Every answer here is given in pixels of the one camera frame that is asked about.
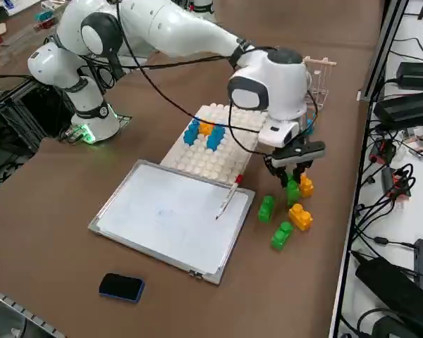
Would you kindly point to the whiteboard with metal frame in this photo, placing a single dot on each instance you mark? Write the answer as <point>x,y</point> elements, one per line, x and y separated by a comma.
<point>169,218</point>

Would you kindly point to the green two-stud block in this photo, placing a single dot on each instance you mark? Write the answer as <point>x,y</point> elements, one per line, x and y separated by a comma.
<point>292,193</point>
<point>281,236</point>
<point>266,209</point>

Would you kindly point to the black and blue eraser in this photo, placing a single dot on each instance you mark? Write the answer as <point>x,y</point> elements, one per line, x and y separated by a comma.
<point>121,286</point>

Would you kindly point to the blue three-stud block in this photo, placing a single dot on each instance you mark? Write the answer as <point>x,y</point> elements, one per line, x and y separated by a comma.
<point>311,127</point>
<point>191,134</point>
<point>215,137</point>

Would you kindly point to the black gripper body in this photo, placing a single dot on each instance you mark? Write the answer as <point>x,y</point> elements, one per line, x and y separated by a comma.
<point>299,153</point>

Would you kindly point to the yellow block with tag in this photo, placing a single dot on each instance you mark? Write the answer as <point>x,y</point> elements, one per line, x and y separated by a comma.
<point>300,216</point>

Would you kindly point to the slotted aluminium rail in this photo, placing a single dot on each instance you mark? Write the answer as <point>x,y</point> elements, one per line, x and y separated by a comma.
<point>21,310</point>

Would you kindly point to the aluminium frame post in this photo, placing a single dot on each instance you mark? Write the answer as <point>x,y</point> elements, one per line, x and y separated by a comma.
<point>382,53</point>

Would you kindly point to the black power adapter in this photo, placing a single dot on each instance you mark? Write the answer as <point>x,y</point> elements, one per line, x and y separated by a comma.
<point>419,74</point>
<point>405,105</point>
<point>391,285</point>

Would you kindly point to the white studded baseplate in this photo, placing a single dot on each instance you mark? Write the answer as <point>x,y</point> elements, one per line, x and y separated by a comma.
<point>232,158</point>

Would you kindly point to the yellow two-stud block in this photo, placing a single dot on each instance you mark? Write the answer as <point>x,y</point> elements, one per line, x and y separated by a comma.
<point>206,127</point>
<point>307,187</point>

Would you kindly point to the black and red plug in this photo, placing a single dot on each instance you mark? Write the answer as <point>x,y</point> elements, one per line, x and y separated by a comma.
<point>384,149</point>
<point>396,183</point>

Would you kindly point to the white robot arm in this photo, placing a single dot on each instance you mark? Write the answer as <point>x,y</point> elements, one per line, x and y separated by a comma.
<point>202,5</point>
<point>183,31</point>

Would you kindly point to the red-capped whiteboard pen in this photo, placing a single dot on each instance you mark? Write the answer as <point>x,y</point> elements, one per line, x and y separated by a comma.
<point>229,197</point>

